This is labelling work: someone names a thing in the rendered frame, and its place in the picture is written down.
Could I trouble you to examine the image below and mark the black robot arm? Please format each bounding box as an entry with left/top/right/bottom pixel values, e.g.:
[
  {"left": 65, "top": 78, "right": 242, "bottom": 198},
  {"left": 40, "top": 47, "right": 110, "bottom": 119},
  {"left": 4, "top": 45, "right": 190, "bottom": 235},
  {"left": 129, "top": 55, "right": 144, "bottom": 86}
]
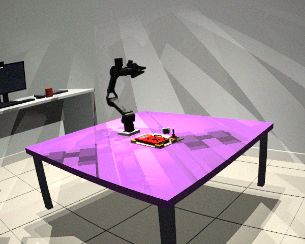
[{"left": 106, "top": 58, "right": 135, "bottom": 132}]

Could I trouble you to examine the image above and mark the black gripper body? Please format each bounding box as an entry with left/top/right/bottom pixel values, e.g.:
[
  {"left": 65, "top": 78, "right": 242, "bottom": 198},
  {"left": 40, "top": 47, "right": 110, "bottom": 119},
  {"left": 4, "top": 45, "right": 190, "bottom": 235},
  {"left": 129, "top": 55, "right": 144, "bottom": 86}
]
[{"left": 123, "top": 63, "right": 137, "bottom": 78}]

